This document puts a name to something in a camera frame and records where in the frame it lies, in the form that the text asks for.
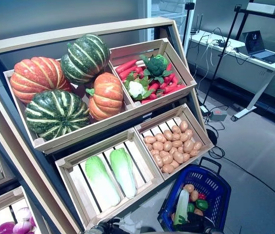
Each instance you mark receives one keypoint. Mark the wooden slatted cabbage crate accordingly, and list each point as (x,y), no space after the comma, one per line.
(137,158)

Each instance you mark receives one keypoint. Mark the red bell pepper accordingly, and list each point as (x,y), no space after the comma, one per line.
(202,196)

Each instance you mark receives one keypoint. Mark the black metal rack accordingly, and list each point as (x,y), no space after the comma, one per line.
(274,15)

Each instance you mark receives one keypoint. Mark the black power adapter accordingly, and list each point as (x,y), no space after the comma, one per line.
(204,111)

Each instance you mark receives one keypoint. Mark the white cauliflower with leaves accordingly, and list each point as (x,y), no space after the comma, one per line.
(136,89)

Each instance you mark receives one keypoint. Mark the green bell pepper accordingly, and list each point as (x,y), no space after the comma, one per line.
(190,207)
(201,204)

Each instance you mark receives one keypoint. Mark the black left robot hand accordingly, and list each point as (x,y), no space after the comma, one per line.
(103,228)

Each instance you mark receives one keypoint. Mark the wooden display shelf frame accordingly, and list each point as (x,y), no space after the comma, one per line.
(79,35)

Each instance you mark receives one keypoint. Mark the wooden onion crate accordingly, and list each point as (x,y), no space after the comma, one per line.
(1,202)

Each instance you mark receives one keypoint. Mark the green white napa cabbage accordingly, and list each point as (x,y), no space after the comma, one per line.
(182,204)
(123,170)
(101,180)

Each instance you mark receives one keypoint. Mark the glass door refrigerator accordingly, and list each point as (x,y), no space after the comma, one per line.
(166,9)

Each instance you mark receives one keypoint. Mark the red plastic carrot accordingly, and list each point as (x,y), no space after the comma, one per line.
(127,72)
(154,86)
(149,98)
(169,67)
(174,88)
(126,66)

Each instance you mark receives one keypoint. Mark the wooden carrot crate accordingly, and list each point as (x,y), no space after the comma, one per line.
(176,58)

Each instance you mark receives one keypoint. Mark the small orange pumpkin green stem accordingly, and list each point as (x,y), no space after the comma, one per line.
(105,97)

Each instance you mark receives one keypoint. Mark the green plastic broccoli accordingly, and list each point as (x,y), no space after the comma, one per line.
(155,64)

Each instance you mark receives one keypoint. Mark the black round stand base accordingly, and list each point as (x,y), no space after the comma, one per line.
(211,137)

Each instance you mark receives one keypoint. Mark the grey box red label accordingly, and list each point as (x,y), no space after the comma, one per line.
(217,115)

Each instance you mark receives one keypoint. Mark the white standing desk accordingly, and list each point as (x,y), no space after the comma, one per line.
(202,39)

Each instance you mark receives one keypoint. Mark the black camera pole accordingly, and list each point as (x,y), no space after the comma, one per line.
(189,6)

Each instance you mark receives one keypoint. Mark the wooden slatted potato crate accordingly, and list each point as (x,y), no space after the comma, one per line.
(201,129)

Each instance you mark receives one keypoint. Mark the black tripod pole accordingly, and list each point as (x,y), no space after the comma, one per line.
(222,52)

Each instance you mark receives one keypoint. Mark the green striped pumpkin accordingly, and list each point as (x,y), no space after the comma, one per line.
(86,58)
(54,114)

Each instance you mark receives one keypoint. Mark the large orange striped pumpkin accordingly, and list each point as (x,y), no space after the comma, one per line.
(35,75)

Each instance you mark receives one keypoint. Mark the open dark laptop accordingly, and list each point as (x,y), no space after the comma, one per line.
(253,41)

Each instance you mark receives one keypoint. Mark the blue plastic shopping basket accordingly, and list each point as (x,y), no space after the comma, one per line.
(210,185)

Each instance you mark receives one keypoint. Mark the white cardboard box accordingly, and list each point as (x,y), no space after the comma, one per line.
(261,8)

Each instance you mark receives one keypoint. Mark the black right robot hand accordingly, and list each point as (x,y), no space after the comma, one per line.
(198,223)

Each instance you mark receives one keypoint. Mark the black router with antennas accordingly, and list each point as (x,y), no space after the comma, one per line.
(194,31)

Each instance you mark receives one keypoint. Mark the wide wooden pumpkin crate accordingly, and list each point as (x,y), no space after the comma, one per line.
(79,136)

